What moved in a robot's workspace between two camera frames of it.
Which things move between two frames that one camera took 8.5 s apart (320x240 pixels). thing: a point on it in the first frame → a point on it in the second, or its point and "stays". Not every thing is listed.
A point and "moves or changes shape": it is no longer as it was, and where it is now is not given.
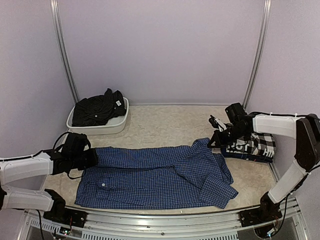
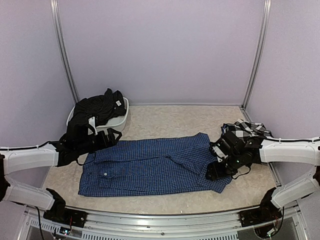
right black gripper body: (228, 138) → (219, 173)
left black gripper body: (82, 163) → (98, 145)
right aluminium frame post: (267, 10) stays
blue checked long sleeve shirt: (145, 177) moves or changes shape
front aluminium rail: (114, 225) stays
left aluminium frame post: (55, 8) stays
